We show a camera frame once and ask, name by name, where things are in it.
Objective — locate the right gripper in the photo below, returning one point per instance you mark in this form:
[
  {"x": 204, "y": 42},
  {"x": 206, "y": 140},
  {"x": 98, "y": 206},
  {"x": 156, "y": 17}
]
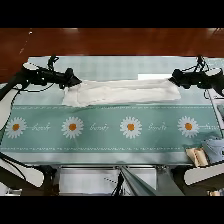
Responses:
[{"x": 186, "y": 79}]

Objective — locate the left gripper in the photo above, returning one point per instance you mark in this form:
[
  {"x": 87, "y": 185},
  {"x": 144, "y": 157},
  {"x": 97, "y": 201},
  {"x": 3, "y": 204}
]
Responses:
[{"x": 68, "y": 79}]

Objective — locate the white shirt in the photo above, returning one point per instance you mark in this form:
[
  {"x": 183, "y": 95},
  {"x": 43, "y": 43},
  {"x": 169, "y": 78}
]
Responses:
[{"x": 123, "y": 93}]

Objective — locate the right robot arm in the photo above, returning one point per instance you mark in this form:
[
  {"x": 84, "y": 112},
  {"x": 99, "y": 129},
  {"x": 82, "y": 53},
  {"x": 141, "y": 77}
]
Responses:
[{"x": 213, "y": 78}]

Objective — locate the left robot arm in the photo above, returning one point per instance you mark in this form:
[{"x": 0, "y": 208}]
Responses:
[{"x": 30, "y": 75}]

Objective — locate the light blue garment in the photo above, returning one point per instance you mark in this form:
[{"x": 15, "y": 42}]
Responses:
[{"x": 215, "y": 148}]

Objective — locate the beige garment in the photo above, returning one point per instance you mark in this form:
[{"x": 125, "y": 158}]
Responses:
[{"x": 196, "y": 157}]

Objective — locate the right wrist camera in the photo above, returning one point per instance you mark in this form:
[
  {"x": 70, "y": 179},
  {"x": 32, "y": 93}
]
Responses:
[{"x": 200, "y": 63}]

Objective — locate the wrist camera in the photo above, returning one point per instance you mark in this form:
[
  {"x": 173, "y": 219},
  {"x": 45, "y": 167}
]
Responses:
[
  {"x": 51, "y": 63},
  {"x": 200, "y": 63}
]

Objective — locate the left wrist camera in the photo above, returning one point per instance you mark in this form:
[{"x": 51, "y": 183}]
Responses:
[{"x": 51, "y": 63}]

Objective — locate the silver frame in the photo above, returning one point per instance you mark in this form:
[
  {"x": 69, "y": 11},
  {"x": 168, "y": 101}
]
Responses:
[{"x": 140, "y": 185}]

